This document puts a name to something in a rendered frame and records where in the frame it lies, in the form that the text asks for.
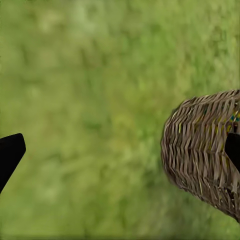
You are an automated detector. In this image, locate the wicker basket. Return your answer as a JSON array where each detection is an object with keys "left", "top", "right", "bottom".
[{"left": 161, "top": 89, "right": 240, "bottom": 223}]

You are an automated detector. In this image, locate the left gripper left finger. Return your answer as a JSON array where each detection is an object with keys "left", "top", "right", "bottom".
[{"left": 0, "top": 133, "right": 26, "bottom": 193}]

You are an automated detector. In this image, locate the easter egg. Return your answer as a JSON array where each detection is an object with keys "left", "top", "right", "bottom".
[
  {"left": 195, "top": 108, "right": 240, "bottom": 153},
  {"left": 207, "top": 154, "right": 222, "bottom": 167}
]

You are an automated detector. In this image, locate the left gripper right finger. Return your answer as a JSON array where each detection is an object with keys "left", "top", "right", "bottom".
[{"left": 225, "top": 133, "right": 240, "bottom": 172}]

